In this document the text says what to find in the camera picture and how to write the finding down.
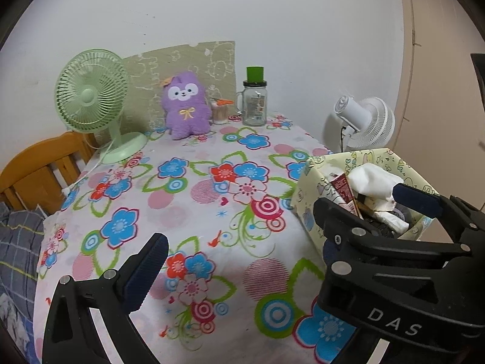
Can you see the white standing fan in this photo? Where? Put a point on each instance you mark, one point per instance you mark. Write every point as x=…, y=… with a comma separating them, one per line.
x=373, y=125

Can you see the red tube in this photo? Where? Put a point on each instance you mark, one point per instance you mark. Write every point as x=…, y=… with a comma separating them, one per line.
x=343, y=191

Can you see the white cloth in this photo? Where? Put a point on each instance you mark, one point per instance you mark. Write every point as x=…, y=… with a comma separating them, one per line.
x=373, y=182

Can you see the green patterned board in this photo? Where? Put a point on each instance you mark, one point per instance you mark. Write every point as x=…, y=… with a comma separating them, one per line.
x=182, y=57

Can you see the wooden bed headboard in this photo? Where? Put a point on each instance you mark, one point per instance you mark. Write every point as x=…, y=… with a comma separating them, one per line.
x=30, y=174

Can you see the glass mug jar green lid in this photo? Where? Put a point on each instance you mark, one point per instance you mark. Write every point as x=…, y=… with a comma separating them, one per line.
x=254, y=110

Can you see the beige door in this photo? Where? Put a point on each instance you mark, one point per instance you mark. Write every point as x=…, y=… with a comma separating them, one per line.
x=435, y=83

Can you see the green desk fan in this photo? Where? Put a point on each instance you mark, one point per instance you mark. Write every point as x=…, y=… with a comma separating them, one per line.
x=89, y=94

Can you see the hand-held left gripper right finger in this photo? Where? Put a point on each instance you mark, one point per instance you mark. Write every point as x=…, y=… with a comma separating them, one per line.
x=330, y=253

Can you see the yellow patterned storage box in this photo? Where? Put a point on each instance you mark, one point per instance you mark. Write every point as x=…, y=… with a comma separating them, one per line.
x=307, y=197

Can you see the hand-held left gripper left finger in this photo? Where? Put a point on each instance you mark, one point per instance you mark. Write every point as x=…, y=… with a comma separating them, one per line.
x=146, y=269

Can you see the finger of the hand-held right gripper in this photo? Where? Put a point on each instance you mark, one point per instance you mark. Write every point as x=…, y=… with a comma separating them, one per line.
x=416, y=199
x=341, y=223

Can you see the blue checked bedsheet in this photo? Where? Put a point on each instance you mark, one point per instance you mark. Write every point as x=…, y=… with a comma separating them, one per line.
x=21, y=330

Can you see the cotton swab jar orange lid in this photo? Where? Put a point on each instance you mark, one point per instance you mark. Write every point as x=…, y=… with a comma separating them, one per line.
x=219, y=115

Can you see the grey plaid pillow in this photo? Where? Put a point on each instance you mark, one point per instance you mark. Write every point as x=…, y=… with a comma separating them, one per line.
x=19, y=242

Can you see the purple plush toy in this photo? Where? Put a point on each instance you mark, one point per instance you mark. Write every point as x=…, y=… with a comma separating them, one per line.
x=187, y=121

